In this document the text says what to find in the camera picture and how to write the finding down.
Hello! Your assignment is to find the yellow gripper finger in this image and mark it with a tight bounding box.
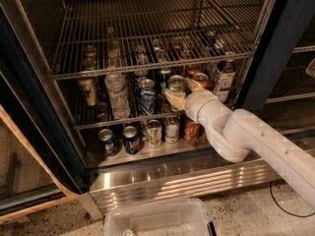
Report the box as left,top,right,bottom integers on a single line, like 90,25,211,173
184,78,204,92
164,88,186,110

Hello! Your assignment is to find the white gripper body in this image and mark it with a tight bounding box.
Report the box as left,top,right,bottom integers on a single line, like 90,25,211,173
184,90,218,122

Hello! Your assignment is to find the green soda can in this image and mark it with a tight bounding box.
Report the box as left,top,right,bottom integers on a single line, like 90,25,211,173
167,75,186,111

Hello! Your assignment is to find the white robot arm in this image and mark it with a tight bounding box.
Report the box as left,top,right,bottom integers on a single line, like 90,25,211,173
164,78,315,208

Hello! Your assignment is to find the orange soda can middle shelf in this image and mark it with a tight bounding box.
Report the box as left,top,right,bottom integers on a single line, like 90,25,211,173
193,73,209,89

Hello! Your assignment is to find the orange can behind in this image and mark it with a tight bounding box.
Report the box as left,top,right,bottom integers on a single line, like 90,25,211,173
186,64,203,78

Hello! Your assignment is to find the orange can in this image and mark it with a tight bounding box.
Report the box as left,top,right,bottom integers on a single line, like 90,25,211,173
183,118,200,144
186,64,203,78

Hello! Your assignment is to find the green can behind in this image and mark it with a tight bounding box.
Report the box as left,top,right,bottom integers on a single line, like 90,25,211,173
157,68,172,92

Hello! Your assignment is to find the white can bottom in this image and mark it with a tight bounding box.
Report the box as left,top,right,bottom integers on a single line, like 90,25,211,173
164,115,180,144

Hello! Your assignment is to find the orange can bottom left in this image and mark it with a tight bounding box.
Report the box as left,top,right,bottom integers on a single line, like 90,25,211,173
183,118,200,144

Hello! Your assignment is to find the blue striped soda can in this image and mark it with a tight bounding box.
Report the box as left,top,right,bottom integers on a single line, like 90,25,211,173
139,79,156,115

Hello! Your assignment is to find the silver green can bottom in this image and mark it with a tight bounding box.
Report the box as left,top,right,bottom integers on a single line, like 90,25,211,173
146,119,162,148

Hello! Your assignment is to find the blue pepsi can right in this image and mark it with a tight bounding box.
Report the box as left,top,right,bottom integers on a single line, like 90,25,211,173
123,126,140,154

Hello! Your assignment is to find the blue pepsi can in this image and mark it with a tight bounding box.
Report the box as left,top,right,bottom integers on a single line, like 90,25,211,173
97,129,117,156
123,126,140,154

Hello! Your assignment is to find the stainless fridge base grille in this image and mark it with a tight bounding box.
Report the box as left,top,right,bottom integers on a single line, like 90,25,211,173
88,140,282,213

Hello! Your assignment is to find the blue pepsi can left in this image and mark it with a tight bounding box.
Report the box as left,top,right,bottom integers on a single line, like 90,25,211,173
97,129,117,156

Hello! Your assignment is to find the gold can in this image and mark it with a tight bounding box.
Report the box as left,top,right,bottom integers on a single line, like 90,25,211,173
78,78,98,106

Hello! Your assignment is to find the glass fridge door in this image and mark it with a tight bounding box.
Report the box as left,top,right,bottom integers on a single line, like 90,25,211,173
0,78,78,224

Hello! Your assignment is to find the dark bottle white label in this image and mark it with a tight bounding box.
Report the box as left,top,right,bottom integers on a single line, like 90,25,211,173
213,59,235,103

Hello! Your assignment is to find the clear plastic water bottle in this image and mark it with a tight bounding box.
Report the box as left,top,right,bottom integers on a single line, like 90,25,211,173
104,73,130,119

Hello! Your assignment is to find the clear plastic bin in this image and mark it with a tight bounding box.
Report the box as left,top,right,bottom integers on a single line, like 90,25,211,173
103,199,210,236

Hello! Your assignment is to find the middle wire shelf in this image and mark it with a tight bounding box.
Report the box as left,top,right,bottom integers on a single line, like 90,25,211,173
72,99,184,130

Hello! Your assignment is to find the wire shelf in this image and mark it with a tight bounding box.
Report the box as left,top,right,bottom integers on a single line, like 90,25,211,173
51,0,265,80
72,99,184,130

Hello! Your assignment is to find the upper wire shelf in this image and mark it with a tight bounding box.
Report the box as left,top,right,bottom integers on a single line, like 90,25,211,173
51,0,265,80

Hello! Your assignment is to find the black cable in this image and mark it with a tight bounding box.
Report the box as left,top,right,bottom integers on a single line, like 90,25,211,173
269,180,315,218

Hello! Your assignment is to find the dark fridge centre post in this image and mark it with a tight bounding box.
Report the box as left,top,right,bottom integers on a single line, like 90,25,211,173
235,0,315,114

